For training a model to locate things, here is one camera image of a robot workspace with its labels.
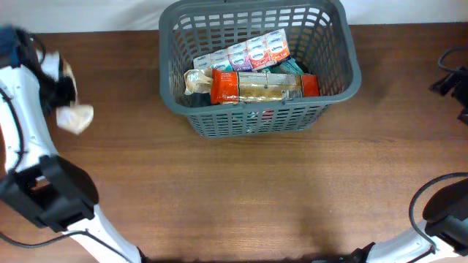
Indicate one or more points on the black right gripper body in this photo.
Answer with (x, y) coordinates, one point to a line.
(461, 93)

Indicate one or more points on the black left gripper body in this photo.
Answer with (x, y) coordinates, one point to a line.
(58, 94)

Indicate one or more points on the brown paper pouch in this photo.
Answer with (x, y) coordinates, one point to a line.
(198, 81)
(76, 117)

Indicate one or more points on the light teal tissue pack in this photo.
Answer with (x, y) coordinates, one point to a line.
(288, 67)

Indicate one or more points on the orange spaghetti pasta packet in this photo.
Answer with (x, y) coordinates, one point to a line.
(254, 87)

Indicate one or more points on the Kleenex tissue multipack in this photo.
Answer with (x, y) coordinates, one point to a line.
(252, 55)

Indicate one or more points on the green Nescafe coffee bag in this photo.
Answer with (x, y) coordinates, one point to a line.
(204, 100)

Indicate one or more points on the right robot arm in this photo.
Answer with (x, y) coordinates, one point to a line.
(441, 234)

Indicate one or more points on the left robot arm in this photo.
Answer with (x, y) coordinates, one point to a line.
(43, 187)

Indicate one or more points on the grey plastic basket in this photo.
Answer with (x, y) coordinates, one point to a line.
(318, 36)

